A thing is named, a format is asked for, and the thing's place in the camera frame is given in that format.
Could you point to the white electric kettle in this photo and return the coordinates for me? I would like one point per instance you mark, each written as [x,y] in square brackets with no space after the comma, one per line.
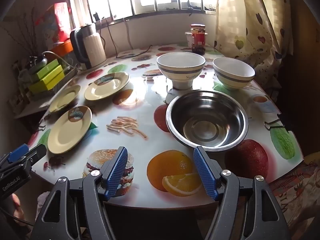
[93,47]

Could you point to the stainless steel bowl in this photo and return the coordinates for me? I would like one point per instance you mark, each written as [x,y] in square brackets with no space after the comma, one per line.
[207,120]

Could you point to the cream plate with blue emblem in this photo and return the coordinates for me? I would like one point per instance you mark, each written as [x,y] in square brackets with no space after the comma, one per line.
[63,100]
[105,87]
[67,132]

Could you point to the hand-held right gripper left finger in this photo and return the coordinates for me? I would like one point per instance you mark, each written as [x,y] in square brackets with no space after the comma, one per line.
[117,172]

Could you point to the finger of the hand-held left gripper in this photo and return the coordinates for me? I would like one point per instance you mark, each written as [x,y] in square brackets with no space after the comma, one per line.
[17,153]
[36,154]

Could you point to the dry branches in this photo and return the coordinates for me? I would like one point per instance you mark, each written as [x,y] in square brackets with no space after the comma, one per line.
[28,42]

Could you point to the patterned fabric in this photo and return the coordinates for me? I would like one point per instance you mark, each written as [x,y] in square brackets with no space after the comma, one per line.
[300,192]

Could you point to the red label sauce jar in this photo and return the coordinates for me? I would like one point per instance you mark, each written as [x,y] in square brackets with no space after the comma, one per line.
[198,40]

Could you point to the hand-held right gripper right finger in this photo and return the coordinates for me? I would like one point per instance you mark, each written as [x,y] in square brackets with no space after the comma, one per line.
[203,172]

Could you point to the footed white bowl blue band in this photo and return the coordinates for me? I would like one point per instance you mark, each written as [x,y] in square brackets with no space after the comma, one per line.
[180,72]

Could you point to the fruit print tablecloth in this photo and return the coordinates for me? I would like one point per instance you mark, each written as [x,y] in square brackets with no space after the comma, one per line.
[140,100]

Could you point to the black binder clip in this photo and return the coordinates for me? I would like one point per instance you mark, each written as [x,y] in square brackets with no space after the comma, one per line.
[283,122]

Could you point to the red gift bag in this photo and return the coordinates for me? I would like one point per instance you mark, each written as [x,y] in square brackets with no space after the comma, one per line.
[58,17]

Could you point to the white plastic cup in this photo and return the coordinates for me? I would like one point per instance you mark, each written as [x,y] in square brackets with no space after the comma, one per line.
[188,38]

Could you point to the cream heart print curtain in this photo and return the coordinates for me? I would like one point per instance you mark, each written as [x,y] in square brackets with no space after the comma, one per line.
[250,17]

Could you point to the orange box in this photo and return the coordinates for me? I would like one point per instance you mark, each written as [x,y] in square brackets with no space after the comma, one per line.
[63,48]

